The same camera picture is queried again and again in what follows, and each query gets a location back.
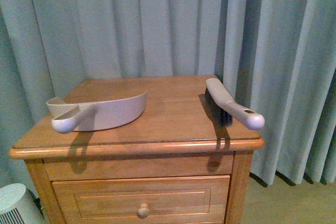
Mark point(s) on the beige hand brush black bristles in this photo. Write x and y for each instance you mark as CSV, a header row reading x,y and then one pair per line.
x,y
224,108

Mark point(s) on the wooden nightstand cabinet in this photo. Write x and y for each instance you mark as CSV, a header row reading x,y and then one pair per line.
x,y
175,136

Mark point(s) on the beige plastic dustpan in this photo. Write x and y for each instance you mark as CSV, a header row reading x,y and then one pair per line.
x,y
94,116

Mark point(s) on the upper wooden drawer with knob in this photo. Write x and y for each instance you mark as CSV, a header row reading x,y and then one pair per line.
x,y
200,199

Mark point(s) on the light blue curtain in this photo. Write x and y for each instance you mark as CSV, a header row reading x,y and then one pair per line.
x,y
276,57

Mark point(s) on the white cylindrical air purifier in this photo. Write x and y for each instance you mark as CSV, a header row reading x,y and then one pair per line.
x,y
17,206

